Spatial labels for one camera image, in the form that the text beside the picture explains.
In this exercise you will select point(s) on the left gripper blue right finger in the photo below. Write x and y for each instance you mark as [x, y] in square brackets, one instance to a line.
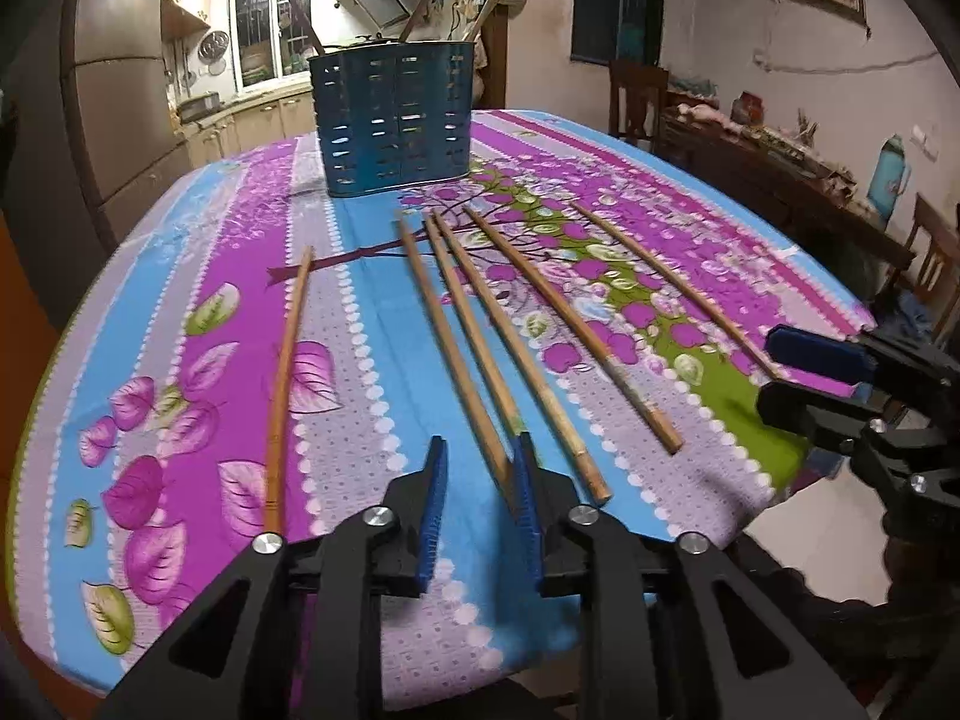
[524, 475]

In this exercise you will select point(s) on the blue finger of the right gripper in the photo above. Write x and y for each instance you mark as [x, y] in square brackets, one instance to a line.
[827, 421]
[840, 360]

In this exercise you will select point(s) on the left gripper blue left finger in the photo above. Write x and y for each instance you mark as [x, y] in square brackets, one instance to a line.
[433, 485]

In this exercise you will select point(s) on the thin orange-brown chopstick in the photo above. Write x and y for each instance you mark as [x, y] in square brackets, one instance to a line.
[275, 457]

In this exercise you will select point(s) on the dark reddish wooden chopstick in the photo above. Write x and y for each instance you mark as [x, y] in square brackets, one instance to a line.
[304, 22]

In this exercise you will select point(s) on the beige kitchen base cabinets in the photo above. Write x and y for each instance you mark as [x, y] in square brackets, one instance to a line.
[250, 123]

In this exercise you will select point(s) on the kitchen window with bars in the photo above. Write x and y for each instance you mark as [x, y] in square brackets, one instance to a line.
[269, 44]

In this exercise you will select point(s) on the bamboo chopstick plain left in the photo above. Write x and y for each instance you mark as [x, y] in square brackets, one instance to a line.
[483, 430]

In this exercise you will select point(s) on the bamboo chopstick left pair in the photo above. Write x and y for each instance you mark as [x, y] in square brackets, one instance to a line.
[496, 384]

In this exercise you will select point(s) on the dark wooden dining table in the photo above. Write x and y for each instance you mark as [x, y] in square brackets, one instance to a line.
[852, 248]

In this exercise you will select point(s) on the teal thermos flask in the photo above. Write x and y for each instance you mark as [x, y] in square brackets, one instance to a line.
[891, 175]

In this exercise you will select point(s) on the floral purple tablecloth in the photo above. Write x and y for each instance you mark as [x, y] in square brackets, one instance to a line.
[141, 473]

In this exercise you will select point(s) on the red lidded glass jar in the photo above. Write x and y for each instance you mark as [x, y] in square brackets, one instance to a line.
[748, 109]

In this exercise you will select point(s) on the pink cloth on table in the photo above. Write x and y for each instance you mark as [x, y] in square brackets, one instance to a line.
[705, 114]

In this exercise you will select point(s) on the wooden dining chair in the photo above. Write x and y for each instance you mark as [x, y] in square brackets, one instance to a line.
[637, 97]

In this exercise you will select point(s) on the blue perforated utensil holder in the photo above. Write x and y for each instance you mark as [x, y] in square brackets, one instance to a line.
[390, 115]

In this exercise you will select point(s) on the dark room window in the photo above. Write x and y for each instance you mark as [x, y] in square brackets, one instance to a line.
[605, 30]

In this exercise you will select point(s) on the grey multi-door refrigerator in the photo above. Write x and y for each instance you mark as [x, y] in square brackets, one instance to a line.
[93, 144]

